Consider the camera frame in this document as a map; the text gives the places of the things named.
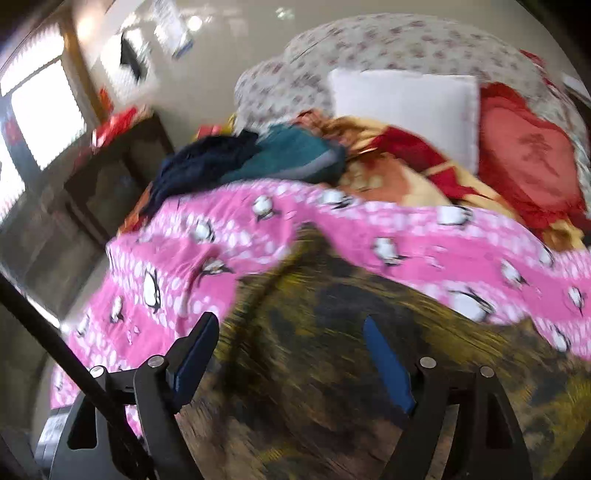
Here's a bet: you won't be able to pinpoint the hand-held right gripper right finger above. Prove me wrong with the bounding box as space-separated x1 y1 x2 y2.
362 316 529 480

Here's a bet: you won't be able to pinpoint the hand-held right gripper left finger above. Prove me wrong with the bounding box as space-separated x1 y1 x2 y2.
48 311 220 480

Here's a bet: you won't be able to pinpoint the dark yellow floral shirt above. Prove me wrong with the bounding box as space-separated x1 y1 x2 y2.
175 224 591 480

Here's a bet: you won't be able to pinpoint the navy clothes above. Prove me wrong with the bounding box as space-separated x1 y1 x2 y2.
150 130 259 208

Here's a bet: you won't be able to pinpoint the pink penguin print blanket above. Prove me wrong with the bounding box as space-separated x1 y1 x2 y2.
48 180 591 439

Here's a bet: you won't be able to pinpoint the orange red patterned quilt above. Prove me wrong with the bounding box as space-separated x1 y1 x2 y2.
295 111 587 252

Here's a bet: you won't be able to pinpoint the dark wooden table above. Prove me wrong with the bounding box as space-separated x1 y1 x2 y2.
25 111 174 296

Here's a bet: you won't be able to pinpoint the teal cloth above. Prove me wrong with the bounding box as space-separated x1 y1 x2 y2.
217 124 347 183

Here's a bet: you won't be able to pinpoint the red bag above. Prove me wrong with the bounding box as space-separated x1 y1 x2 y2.
92 105 151 148

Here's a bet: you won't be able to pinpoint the red heart cushion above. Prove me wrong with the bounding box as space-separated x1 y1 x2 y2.
478 83 589 232

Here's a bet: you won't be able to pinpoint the white pillow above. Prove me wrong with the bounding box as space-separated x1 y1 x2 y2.
328 68 481 174

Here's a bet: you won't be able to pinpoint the window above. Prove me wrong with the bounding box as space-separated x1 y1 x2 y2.
0 23 88 222

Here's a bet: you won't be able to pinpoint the dark hanging cloth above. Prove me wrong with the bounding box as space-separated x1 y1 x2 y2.
119 34 146 84

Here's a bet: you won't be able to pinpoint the floral padded headboard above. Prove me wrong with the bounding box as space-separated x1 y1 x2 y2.
235 14 587 134

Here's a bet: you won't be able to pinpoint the black cable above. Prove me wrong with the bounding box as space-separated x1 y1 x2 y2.
0 277 155 480

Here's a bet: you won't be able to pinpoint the wall poster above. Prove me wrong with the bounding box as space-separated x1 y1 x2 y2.
154 0 195 58

